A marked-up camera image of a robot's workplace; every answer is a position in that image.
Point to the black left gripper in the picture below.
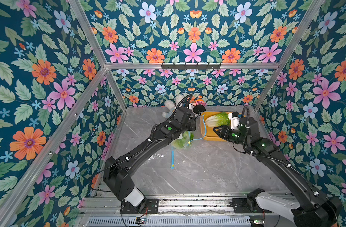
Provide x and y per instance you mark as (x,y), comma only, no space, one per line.
(191,120)

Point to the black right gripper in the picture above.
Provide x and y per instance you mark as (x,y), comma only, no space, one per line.
(223,131)

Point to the green chinese cabbage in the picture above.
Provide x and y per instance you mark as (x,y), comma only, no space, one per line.
(217,120)
(183,141)

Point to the clear zipper bag blue seal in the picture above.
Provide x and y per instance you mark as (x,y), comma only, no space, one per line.
(173,131)

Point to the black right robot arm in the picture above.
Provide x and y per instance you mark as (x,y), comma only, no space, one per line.
(312,207)

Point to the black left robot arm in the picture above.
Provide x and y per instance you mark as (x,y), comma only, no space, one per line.
(118,173)

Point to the black striped plush toy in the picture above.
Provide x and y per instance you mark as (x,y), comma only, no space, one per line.
(199,106)

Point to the white plush bunny blue shirt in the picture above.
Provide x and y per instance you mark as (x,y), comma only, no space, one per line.
(171,105)

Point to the yellow plastic tray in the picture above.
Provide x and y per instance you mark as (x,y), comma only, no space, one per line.
(207,132)

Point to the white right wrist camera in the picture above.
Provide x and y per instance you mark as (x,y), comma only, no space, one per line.
(234,118)

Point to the black hook rail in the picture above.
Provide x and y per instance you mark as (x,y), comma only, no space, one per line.
(190,66)

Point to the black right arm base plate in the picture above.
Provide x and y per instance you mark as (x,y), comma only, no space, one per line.
(248,204)

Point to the aluminium mounting rail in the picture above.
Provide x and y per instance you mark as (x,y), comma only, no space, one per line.
(186,205)

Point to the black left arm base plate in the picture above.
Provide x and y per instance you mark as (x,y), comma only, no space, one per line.
(147,206)

